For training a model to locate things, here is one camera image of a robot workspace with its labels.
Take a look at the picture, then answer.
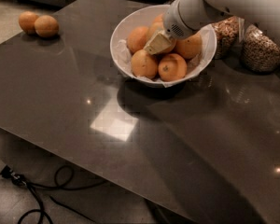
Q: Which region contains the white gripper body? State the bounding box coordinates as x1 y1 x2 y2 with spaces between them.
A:
163 0 231 39

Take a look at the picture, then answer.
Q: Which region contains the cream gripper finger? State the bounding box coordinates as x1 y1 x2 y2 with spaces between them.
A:
144 30 175 55

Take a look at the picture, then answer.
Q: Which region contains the orange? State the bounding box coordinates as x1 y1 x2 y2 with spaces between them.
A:
127 26 148 53
18 11 38 35
35 15 59 38
153 14 163 23
131 49 159 79
175 33 203 59
144 22 176 55
158 53 187 82

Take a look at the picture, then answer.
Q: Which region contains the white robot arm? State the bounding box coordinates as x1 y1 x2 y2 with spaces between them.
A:
145 0 280 54

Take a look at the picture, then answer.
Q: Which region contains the white ceramic bowl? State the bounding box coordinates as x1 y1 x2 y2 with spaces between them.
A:
109 4 217 89

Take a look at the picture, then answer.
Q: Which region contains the white paper bowl liner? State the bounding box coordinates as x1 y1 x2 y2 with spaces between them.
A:
110 25 217 88

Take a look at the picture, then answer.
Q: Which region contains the glass jar of nuts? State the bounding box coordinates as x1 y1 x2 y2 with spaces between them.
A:
212 16 239 59

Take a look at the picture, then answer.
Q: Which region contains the glass jar of cereal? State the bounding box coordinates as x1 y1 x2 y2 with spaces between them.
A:
240 25 280 73

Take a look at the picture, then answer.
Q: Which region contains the black power cable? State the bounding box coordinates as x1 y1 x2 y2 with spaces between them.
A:
0 164 108 224

